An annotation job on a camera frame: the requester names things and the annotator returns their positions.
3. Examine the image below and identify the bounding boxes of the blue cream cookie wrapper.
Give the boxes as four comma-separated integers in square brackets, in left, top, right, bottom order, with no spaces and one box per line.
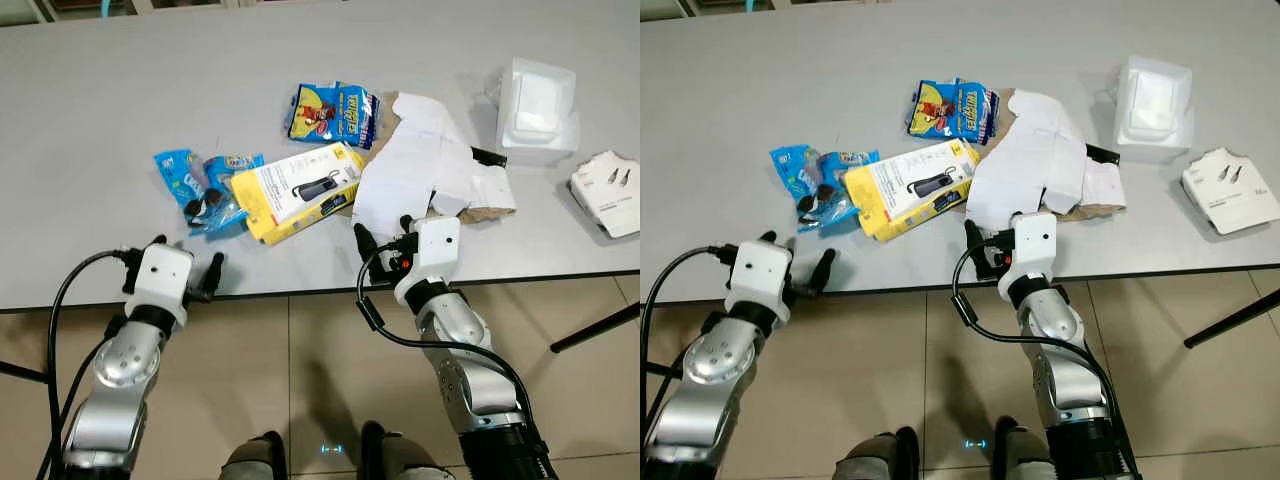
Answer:
[152,149,267,237]
[768,144,882,234]

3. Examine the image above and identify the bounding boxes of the flattened white cardboard box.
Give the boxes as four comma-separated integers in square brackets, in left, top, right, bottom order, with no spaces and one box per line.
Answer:
[964,87,1129,224]
[351,92,519,234]

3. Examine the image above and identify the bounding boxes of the yellow and white product box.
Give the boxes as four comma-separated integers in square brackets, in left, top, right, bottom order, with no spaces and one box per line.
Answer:
[231,141,368,247]
[844,138,982,245]

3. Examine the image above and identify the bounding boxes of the blue cartoon snack packet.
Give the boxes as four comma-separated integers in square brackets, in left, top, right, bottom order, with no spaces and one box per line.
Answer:
[287,81,382,150]
[906,77,1002,145]

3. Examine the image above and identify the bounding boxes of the small white printed box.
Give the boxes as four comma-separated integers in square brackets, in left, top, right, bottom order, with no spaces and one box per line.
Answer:
[569,150,641,240]
[1180,146,1280,237]

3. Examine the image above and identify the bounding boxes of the black table leg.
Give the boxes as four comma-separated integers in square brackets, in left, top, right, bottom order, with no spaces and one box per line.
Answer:
[0,359,48,387]
[549,302,641,354]
[1183,287,1280,350]

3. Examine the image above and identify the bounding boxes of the robot right leg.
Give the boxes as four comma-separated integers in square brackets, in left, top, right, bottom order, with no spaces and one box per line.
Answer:
[359,419,453,480]
[989,415,1063,480]

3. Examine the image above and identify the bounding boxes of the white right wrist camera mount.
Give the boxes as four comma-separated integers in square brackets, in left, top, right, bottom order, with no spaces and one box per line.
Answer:
[404,215,464,301]
[1010,212,1059,289]

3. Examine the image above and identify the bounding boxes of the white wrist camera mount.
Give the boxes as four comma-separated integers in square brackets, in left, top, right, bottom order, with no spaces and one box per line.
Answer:
[727,240,795,323]
[404,215,464,301]
[132,243,196,323]
[1010,212,1059,289]

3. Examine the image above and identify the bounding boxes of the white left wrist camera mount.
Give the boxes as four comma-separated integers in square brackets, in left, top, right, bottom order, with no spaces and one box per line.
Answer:
[132,243,196,323]
[727,240,795,323]

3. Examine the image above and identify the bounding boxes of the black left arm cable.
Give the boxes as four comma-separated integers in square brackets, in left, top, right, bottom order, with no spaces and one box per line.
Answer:
[640,246,732,403]
[38,249,132,480]

